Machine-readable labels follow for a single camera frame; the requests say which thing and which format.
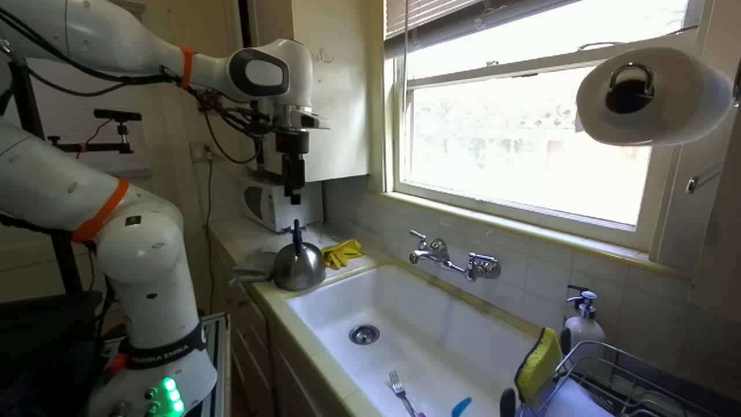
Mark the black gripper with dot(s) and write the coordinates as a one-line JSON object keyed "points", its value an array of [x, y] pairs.
{"points": [[294, 154]]}

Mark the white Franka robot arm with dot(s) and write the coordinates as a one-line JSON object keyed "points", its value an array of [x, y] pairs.
{"points": [[146, 262]]}

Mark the cream upper cabinet green knob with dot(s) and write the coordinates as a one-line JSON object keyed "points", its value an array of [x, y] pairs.
{"points": [[339, 84]]}

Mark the white microwave oven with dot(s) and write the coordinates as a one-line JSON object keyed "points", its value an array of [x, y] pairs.
{"points": [[278, 205]]}

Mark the metal sink drain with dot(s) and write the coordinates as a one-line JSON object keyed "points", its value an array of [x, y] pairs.
{"points": [[365, 335]]}

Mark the cream lower cabinets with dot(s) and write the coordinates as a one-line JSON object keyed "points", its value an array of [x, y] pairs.
{"points": [[258, 349]]}

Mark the white kitchen sink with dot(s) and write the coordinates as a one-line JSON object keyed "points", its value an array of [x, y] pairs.
{"points": [[431, 332]]}

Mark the white toothbrush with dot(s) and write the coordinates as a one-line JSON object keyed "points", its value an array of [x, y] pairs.
{"points": [[399, 387]]}

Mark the white window blinds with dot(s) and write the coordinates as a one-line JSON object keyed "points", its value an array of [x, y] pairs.
{"points": [[424, 13]]}

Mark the black robot mounting cart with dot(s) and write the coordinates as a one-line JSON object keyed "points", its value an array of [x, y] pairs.
{"points": [[42, 349]]}

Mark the white soap pump bottle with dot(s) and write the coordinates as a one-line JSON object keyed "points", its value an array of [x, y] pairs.
{"points": [[584, 323]]}

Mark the white plate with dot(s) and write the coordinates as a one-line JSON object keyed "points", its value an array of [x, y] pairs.
{"points": [[580, 401]]}

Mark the white paper towel roll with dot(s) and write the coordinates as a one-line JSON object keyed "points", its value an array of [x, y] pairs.
{"points": [[687, 101]]}

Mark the white window frame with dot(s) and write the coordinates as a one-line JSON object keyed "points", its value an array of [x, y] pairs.
{"points": [[398, 117]]}

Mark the chrome wall faucet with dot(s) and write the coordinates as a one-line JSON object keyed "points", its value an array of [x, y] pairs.
{"points": [[442, 252]]}

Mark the black camera stand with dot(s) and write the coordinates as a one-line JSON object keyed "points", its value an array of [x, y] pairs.
{"points": [[116, 115]]}

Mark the metal wall hook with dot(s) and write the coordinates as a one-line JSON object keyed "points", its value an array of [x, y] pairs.
{"points": [[698, 181]]}

